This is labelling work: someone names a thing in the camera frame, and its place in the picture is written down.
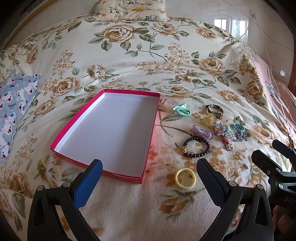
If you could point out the green face wrist watch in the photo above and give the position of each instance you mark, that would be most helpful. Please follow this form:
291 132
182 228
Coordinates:
215 110

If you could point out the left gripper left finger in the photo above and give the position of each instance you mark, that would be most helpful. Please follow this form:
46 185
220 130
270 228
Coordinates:
44 222

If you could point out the blue bear print pillow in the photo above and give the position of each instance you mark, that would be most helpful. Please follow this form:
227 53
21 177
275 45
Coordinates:
17 93

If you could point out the cream cartoon print pillow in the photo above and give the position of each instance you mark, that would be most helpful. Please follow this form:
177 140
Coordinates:
154 11

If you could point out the right hand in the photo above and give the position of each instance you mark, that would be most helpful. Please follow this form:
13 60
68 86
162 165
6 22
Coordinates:
283 220

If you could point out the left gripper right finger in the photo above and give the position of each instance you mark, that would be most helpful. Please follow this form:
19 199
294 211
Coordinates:
245 213

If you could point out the red shallow cardboard box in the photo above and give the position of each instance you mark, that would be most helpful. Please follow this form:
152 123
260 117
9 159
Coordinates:
116 127

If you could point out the pink decorated hair clip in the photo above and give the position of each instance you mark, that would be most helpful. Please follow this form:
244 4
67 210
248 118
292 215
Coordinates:
225 133

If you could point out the yellow translucent hair clip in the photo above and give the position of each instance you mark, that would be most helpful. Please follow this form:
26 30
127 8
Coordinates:
208 120

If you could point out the floral bed blanket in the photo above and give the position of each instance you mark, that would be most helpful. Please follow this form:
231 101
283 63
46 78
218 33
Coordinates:
190 64

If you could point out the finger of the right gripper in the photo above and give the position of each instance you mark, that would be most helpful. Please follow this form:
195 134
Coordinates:
286 151
268 167

